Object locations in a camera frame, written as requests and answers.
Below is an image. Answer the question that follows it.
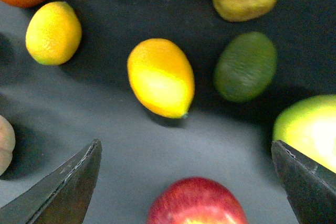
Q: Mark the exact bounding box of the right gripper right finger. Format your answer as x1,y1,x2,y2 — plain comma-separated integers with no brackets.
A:
271,140,335,223

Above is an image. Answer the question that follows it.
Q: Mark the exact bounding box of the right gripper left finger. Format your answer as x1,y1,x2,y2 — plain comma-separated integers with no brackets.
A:
1,140,102,223

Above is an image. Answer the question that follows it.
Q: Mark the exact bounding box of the yellow lemon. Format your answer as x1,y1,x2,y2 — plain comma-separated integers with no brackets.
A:
127,38,195,119
25,2,82,66

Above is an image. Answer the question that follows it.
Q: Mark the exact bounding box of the green apple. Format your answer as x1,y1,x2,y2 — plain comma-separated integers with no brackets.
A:
272,94,335,172

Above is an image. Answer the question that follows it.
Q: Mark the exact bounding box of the pale peach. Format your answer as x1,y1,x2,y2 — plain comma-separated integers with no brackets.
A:
0,116,16,175

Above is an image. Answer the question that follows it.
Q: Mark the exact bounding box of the black front display tray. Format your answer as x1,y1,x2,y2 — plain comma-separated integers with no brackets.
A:
1,0,335,223

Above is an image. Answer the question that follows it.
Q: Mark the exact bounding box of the red apple front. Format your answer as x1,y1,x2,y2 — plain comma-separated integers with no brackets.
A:
146,177,248,223

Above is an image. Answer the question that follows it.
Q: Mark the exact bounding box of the dark green avocado front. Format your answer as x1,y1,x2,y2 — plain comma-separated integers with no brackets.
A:
214,31,277,103

